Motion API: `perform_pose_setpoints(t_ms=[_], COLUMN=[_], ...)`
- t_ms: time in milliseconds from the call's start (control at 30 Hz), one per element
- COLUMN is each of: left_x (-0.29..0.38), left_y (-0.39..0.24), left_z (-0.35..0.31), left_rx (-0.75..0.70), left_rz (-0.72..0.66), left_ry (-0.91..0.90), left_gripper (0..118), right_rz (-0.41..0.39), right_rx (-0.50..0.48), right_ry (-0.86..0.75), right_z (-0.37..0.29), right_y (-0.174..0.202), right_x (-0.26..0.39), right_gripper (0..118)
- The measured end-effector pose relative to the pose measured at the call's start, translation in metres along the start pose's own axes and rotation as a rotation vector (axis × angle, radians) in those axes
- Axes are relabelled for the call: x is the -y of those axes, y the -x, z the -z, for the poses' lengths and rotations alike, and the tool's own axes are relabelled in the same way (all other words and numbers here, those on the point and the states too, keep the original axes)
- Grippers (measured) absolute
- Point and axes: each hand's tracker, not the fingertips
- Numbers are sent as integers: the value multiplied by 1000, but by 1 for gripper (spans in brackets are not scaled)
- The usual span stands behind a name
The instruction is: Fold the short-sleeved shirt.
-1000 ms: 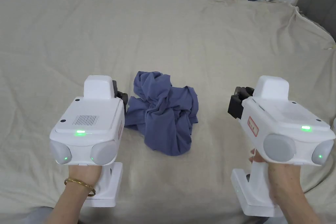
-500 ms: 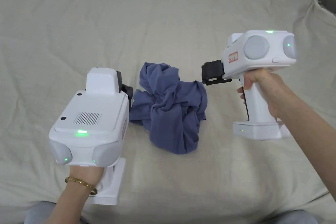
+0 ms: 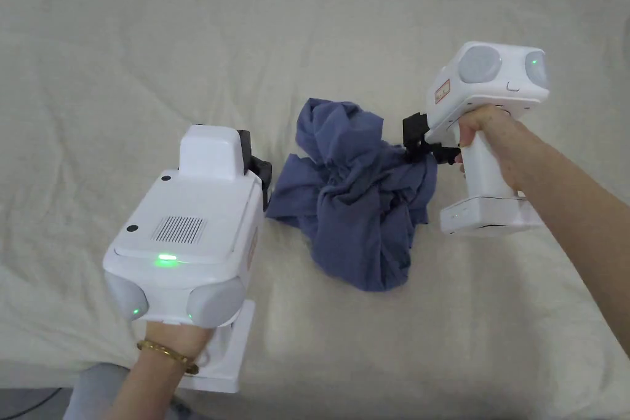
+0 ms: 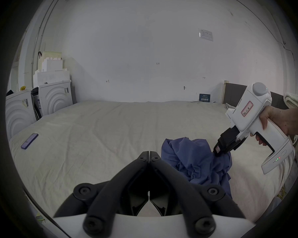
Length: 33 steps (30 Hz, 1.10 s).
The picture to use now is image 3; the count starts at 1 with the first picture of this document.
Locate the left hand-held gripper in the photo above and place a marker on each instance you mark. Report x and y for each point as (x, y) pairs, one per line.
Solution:
(192, 223)

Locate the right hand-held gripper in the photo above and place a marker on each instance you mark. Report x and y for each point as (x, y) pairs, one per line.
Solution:
(472, 80)

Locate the dark blue shirt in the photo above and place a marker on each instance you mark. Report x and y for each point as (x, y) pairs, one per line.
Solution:
(354, 193)

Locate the person's right forearm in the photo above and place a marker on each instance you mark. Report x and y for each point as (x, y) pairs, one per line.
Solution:
(576, 223)

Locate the person's left forearm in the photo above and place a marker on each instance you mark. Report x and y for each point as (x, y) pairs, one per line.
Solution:
(147, 385)

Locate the person's right hand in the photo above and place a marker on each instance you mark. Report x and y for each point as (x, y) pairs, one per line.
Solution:
(499, 129)

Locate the person's left hand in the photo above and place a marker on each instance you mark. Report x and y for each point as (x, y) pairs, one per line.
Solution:
(179, 339)

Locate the bed with beige sheet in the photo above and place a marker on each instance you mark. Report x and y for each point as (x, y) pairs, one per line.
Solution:
(147, 46)

